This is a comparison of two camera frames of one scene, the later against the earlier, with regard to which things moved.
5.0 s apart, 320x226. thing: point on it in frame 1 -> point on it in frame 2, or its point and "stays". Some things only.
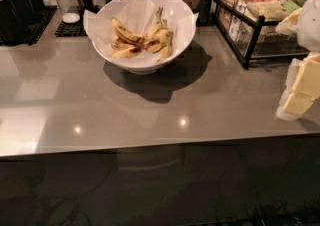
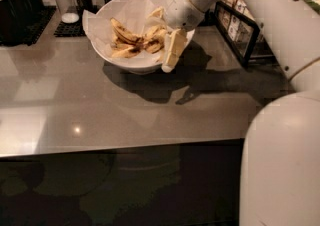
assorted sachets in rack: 244,16 stays
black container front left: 15,15 stays
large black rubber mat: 35,28 stays
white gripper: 304,87 -> 180,12
